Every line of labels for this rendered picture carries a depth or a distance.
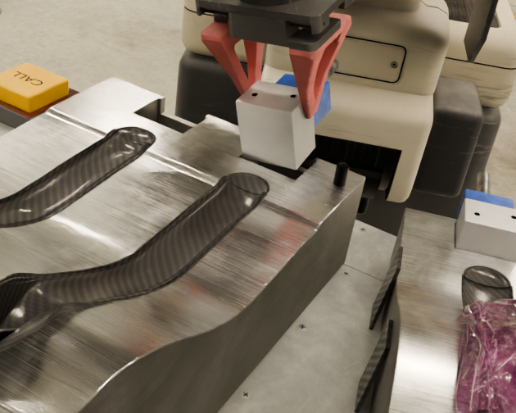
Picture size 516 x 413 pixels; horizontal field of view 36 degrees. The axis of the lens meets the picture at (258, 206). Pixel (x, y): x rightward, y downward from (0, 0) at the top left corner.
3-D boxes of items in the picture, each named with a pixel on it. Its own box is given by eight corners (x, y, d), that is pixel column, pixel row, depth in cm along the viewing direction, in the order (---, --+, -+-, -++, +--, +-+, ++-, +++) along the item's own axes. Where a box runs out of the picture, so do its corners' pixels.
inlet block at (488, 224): (449, 193, 77) (464, 144, 74) (501, 205, 77) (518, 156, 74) (446, 273, 66) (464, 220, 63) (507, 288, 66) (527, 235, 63)
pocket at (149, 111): (160, 131, 74) (162, 95, 72) (207, 151, 73) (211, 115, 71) (129, 149, 71) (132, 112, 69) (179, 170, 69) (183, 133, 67)
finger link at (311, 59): (318, 142, 60) (313, 25, 54) (236, 124, 63) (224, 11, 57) (355, 100, 65) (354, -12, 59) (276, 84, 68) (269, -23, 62)
